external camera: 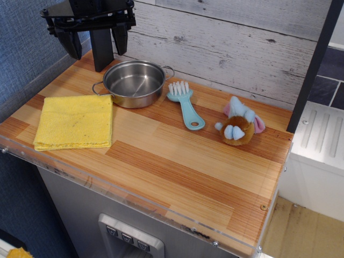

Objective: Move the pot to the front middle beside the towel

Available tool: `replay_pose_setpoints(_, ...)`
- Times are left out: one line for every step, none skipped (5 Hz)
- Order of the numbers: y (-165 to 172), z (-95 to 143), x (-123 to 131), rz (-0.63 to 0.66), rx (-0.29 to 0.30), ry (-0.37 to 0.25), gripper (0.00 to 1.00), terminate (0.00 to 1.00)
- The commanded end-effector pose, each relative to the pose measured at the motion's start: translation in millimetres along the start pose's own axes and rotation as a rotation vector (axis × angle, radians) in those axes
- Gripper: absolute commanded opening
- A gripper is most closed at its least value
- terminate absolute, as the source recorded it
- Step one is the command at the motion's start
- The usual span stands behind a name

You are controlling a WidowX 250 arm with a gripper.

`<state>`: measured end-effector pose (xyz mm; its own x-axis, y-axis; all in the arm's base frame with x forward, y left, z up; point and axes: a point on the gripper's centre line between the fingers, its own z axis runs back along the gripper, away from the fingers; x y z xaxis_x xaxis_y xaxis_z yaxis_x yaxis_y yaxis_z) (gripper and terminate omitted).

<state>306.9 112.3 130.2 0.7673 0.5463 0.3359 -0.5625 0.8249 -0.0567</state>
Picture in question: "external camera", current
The light blue dish brush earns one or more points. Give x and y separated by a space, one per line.
180 92

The black vertical post right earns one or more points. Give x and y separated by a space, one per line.
318 55

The brown and blue plush toy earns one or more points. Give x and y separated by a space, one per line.
241 123

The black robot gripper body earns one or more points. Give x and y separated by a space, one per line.
79 16

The stainless steel pot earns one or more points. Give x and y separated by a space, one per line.
135 84

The white ribbed drainboard unit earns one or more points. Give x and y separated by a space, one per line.
313 175

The grey toy fridge cabinet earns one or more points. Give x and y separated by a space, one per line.
189 225

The silver dispenser button panel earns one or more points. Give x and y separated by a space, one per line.
124 240

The black vertical post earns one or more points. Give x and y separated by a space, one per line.
101 48
318 55

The yellow folded towel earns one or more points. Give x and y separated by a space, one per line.
75 122

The black vertical post left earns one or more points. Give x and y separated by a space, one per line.
101 48

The clear acrylic table edge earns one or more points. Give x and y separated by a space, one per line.
244 178

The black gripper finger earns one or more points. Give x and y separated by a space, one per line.
120 36
69 39

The yellow object bottom left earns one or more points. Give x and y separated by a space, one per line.
18 253

